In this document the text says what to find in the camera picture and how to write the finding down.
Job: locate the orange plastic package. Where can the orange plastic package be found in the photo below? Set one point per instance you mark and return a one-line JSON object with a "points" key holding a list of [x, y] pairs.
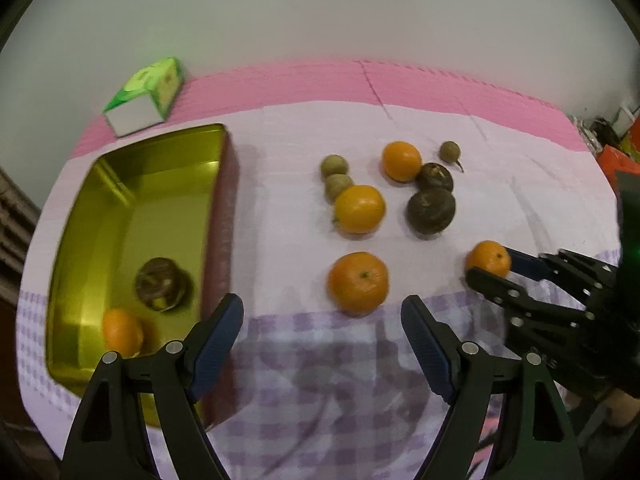
{"points": [[622, 155]]}

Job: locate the golden tin with red side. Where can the golden tin with red side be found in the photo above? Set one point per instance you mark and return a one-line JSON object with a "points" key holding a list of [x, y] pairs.
{"points": [[150, 200]]}

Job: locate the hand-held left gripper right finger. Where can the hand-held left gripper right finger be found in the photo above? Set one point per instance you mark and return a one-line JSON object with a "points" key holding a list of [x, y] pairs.
{"points": [[425, 342]]}

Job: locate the dark brown round fruit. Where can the dark brown round fruit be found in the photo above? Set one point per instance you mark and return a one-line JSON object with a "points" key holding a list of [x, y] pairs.
{"points": [[160, 285], [431, 211], [436, 175]]}

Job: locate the small green-brown round fruit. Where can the small green-brown round fruit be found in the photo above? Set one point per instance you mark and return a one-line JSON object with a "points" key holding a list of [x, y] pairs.
{"points": [[450, 151], [334, 165], [337, 185]]}

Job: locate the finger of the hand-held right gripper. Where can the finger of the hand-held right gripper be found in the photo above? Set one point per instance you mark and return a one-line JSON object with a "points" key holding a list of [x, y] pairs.
{"points": [[495, 287], [525, 262]]}

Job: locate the green tissue box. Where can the green tissue box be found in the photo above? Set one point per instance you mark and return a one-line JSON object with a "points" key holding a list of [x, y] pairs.
{"points": [[150, 90]]}

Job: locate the person's right hand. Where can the person's right hand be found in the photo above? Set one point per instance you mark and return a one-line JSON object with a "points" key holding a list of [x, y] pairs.
{"points": [[622, 407]]}

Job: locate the small orange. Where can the small orange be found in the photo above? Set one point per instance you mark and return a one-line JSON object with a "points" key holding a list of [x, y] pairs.
{"points": [[487, 257]]}

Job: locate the pink and purple checked cloth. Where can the pink and purple checked cloth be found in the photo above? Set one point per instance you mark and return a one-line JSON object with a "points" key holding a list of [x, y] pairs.
{"points": [[300, 135]]}

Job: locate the brown wooden furniture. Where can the brown wooden furniture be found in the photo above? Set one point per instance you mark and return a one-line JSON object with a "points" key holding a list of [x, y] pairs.
{"points": [[15, 240]]}

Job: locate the black object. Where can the black object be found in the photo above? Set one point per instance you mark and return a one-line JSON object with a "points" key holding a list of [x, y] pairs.
{"points": [[605, 127]]}

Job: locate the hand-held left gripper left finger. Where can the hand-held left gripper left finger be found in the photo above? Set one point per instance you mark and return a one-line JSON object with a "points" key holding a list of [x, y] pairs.
{"points": [[220, 332]]}

